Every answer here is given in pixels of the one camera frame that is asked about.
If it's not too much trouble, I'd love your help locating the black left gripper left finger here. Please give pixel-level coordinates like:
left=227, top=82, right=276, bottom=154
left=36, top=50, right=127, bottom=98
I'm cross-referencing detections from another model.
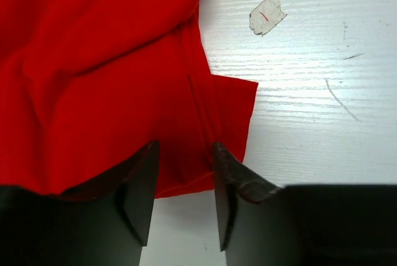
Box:
left=1, top=141, right=160, bottom=265

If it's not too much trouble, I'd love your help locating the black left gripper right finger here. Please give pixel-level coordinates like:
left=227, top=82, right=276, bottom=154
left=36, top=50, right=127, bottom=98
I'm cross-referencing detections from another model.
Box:
left=213, top=143, right=396, bottom=265

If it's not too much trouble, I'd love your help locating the red t shirt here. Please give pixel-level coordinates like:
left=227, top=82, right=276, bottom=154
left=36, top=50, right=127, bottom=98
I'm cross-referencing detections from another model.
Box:
left=1, top=0, right=217, bottom=194
left=213, top=76, right=258, bottom=162

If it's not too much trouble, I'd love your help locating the white paper tape scrap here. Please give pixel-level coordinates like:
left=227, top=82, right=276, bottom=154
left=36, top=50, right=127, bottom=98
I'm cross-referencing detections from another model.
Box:
left=249, top=0, right=287, bottom=35

